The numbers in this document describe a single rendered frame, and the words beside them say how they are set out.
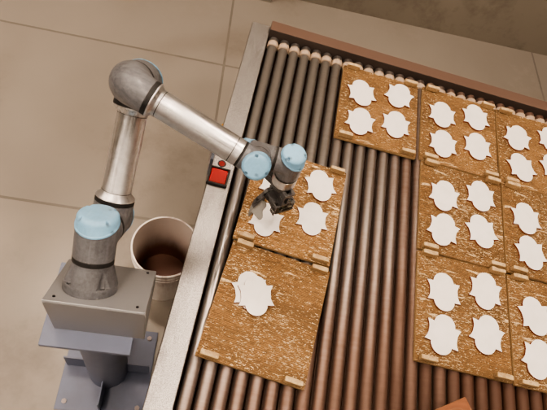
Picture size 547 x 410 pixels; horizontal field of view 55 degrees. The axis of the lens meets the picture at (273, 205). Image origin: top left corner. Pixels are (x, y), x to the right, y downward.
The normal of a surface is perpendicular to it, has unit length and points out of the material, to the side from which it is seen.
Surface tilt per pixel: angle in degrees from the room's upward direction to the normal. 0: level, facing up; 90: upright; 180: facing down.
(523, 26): 90
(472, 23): 90
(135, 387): 0
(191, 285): 0
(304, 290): 0
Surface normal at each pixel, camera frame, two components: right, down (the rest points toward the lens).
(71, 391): 0.22, -0.49
